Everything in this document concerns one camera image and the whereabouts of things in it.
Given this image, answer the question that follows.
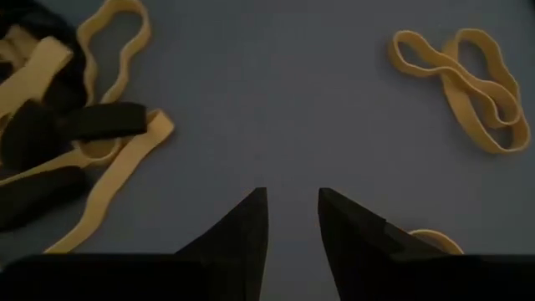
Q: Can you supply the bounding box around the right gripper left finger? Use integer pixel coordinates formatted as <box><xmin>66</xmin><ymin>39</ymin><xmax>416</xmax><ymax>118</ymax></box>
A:
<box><xmin>174</xmin><ymin>186</ymin><xmax>270</xmax><ymax>301</ymax></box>

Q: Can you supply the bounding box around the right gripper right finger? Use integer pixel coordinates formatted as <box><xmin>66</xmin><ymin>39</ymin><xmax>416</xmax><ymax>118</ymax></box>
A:
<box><xmin>317</xmin><ymin>186</ymin><xmax>447</xmax><ymax>301</ymax></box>

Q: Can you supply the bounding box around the dark grey wide rubber band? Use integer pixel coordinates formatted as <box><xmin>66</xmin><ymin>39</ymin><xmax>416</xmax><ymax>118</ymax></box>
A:
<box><xmin>0</xmin><ymin>101</ymin><xmax>149</xmax><ymax>172</ymax></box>

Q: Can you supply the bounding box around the black wide rubber band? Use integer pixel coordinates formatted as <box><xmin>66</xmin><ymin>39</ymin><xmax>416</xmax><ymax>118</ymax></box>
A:
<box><xmin>0</xmin><ymin>0</ymin><xmax>89</xmax><ymax>116</ymax></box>
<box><xmin>0</xmin><ymin>166</ymin><xmax>92</xmax><ymax>234</ymax></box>

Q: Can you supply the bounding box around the tan wide rubber band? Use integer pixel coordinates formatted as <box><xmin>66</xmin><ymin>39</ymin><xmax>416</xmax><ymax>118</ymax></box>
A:
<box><xmin>43</xmin><ymin>108</ymin><xmax>176</xmax><ymax>255</ymax></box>
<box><xmin>0</xmin><ymin>35</ymin><xmax>75</xmax><ymax>119</ymax></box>

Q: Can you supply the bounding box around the tan flat rubber band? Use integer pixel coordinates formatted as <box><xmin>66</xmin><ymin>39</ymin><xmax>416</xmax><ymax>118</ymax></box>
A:
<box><xmin>0</xmin><ymin>135</ymin><xmax>125</xmax><ymax>188</ymax></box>

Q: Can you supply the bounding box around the tan wavy rubber band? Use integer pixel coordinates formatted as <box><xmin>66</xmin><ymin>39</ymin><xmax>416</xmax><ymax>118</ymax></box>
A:
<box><xmin>76</xmin><ymin>0</ymin><xmax>152</xmax><ymax>106</ymax></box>

